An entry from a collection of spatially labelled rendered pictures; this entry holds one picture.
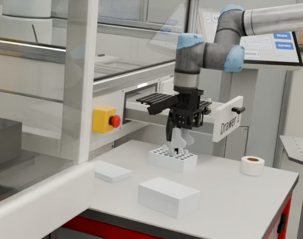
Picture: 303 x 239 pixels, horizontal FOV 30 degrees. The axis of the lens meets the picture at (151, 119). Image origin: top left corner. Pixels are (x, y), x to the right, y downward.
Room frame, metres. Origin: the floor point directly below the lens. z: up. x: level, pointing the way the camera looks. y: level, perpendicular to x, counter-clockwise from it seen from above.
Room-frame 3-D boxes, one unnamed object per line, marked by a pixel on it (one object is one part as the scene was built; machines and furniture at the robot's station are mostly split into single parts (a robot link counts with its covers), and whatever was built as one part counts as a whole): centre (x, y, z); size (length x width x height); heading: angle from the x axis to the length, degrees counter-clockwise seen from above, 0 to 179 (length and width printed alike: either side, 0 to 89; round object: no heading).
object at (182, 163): (1.67, -0.08, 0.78); 0.12 x 0.08 x 0.04; 59
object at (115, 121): (1.70, 0.11, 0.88); 0.04 x 0.03 x 0.04; 158
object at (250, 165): (1.68, -0.32, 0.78); 0.07 x 0.07 x 0.04
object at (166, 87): (2.32, -0.08, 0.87); 0.29 x 0.02 x 0.11; 158
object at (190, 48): (1.65, -0.09, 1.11); 0.09 x 0.08 x 0.11; 78
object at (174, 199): (1.33, -0.06, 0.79); 0.13 x 0.09 x 0.05; 52
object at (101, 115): (1.71, 0.14, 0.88); 0.07 x 0.05 x 0.07; 158
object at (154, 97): (1.98, -0.08, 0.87); 0.22 x 0.18 x 0.06; 68
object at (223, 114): (1.90, -0.26, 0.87); 0.29 x 0.02 x 0.11; 158
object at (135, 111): (1.98, -0.07, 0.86); 0.40 x 0.26 x 0.06; 68
